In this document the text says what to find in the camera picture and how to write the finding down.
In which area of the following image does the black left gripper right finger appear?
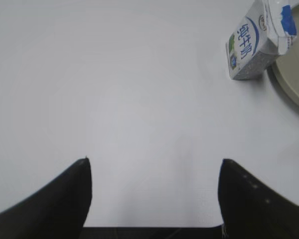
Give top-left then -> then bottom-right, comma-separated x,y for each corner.
218,159 -> 299,239

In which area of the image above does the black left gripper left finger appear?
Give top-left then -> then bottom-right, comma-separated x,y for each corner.
0,158 -> 92,239

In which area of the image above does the white blue milk carton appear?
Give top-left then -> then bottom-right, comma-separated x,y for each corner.
226,0 -> 297,80

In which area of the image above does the grey-green ceramic plate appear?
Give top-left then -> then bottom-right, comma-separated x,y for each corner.
272,3 -> 299,107

